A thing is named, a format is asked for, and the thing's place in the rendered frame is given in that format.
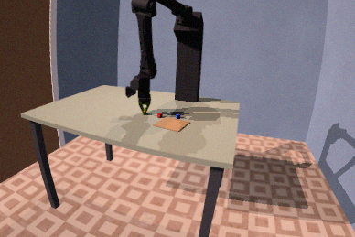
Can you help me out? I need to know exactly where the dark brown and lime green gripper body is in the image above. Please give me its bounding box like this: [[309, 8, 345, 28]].
[[138, 87, 151, 103]]

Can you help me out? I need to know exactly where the orange mat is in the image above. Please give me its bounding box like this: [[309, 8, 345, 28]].
[[153, 117, 190, 132]]

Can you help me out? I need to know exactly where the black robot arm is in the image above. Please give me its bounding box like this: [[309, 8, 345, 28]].
[[125, 0, 198, 98]]

